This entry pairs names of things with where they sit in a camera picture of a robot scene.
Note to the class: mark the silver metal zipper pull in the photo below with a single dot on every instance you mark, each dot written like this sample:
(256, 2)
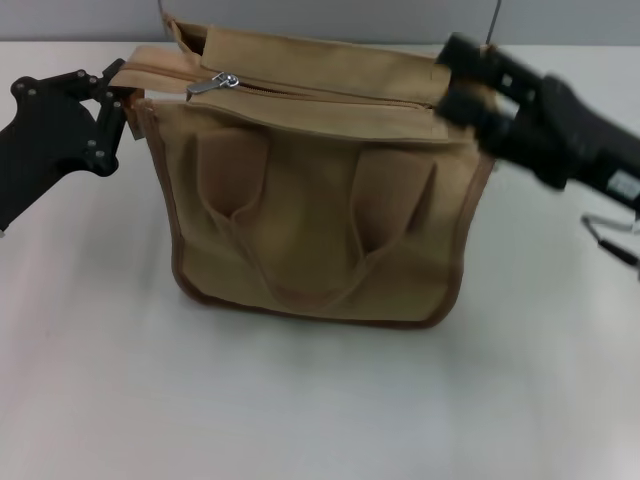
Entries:
(215, 84)

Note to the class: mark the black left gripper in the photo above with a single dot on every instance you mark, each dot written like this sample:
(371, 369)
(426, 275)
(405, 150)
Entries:
(45, 135)

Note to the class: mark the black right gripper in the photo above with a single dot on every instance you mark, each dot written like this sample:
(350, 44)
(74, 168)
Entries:
(565, 135)

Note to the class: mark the khaki canvas food bag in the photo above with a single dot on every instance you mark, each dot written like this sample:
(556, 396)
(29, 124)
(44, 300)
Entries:
(310, 210)

